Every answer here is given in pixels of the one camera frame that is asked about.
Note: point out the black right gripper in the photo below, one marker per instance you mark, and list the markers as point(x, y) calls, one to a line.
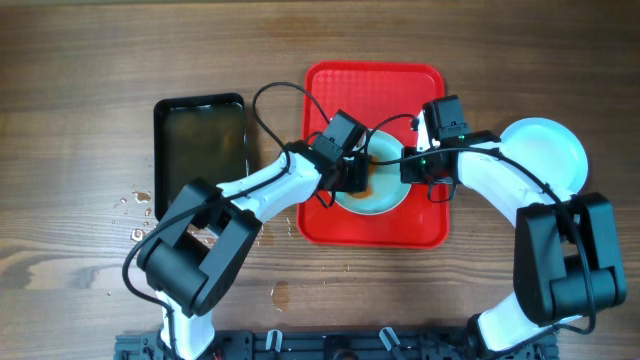
point(410, 173)

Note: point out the red serving tray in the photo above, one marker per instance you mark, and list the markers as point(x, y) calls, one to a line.
point(372, 92)

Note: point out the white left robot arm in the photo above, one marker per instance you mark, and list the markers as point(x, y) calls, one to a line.
point(195, 253)

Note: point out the black water tray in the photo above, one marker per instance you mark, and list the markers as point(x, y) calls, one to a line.
point(198, 137)

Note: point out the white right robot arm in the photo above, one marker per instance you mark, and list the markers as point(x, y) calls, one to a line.
point(567, 259)

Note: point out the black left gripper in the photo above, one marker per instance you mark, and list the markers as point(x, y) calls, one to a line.
point(361, 177)

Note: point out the white plate tray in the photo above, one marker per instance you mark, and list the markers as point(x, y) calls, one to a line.
point(549, 150)
point(388, 190)

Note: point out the green orange scrub sponge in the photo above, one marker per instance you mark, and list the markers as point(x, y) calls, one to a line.
point(367, 187)

